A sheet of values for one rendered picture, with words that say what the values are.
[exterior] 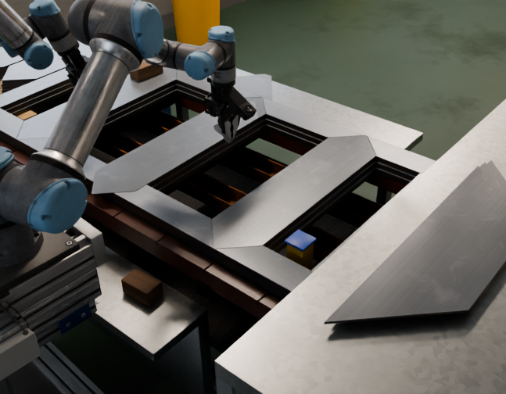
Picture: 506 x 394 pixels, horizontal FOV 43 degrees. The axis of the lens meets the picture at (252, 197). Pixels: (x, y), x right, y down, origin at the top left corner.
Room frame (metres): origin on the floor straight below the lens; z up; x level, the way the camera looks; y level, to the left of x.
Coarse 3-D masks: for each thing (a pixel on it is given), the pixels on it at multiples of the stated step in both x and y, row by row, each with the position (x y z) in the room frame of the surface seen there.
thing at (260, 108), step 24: (48, 96) 2.25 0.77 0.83; (144, 96) 2.18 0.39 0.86; (168, 96) 2.25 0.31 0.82; (192, 96) 2.23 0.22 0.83; (120, 120) 2.07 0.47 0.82; (264, 120) 2.00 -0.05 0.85; (24, 144) 1.84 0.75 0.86; (216, 144) 1.82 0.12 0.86; (240, 144) 1.89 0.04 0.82; (312, 144) 1.87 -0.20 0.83; (192, 168) 1.73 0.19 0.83; (360, 168) 1.66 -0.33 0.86; (384, 168) 1.70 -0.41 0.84; (336, 192) 1.56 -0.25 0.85; (144, 216) 1.47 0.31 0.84; (312, 216) 1.46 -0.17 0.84; (192, 240) 1.34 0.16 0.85; (240, 264) 1.23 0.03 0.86; (264, 288) 1.18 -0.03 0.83
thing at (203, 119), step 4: (204, 112) 2.04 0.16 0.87; (196, 116) 2.00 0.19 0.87; (200, 116) 2.00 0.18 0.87; (204, 116) 2.00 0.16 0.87; (208, 116) 2.00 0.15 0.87; (212, 116) 2.00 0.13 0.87; (216, 116) 2.00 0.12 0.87; (192, 120) 1.98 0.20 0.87; (196, 120) 1.98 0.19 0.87; (200, 120) 1.98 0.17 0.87; (204, 120) 1.97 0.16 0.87; (208, 120) 1.97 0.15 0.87; (212, 120) 1.97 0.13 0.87; (216, 120) 1.97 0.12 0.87; (200, 124) 1.95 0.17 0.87; (204, 124) 1.95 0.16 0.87; (208, 124) 1.95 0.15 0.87; (212, 124) 1.95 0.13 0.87; (212, 128) 1.92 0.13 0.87; (240, 128) 1.92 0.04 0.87
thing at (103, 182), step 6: (96, 174) 1.65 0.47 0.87; (102, 174) 1.65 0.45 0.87; (96, 180) 1.62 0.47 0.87; (102, 180) 1.62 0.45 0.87; (108, 180) 1.62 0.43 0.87; (114, 180) 1.62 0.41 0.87; (96, 186) 1.59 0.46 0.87; (102, 186) 1.59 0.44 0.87; (108, 186) 1.59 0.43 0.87; (114, 186) 1.58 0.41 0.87; (120, 186) 1.58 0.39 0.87; (126, 186) 1.58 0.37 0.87; (108, 192) 1.55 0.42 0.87; (114, 192) 1.55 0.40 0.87
